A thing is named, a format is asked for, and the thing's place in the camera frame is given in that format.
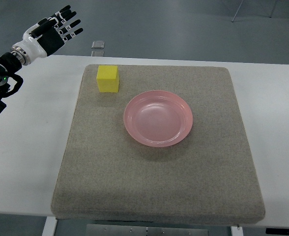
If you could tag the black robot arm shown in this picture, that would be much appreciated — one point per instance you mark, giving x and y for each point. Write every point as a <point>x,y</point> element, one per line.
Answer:
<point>10,82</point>

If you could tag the clear floor socket cover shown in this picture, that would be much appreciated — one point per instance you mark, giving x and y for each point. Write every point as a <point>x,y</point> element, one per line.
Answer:
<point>97,48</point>

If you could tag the metal chair legs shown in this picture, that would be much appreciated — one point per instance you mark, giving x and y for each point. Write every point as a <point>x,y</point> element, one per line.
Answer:
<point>266,9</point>

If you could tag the pink plate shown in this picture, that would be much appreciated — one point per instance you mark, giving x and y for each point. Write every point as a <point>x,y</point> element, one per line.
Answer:
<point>158,118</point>

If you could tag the beige felt mat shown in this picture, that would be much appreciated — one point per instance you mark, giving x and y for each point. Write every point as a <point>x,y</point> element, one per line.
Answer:
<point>208,178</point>

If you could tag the white table leg right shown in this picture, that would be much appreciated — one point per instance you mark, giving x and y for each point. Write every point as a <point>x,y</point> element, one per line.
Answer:
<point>237,231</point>

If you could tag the white table leg left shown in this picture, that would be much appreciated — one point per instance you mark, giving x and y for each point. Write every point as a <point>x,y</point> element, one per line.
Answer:
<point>49,226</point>

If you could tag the yellow foam block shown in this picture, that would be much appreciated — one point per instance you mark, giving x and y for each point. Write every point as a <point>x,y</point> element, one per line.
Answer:
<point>108,78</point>

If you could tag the white table leg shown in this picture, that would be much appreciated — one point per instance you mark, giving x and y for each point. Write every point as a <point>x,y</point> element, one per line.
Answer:
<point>49,226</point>
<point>237,231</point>

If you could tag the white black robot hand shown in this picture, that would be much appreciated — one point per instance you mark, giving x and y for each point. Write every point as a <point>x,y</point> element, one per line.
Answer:
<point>47,36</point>

